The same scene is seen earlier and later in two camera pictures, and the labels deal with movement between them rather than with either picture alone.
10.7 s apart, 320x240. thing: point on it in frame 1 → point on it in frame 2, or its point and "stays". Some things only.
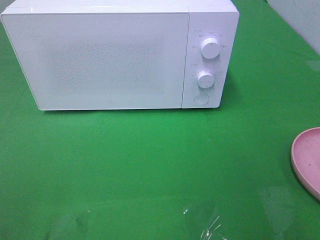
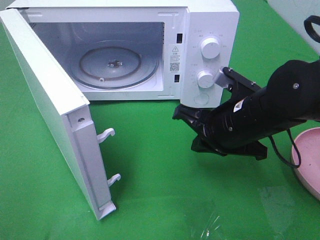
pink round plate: x=305 y=156 stays
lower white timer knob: x=205 y=79 stays
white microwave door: x=101 y=60 → x=68 y=113
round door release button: x=201 y=98 stays
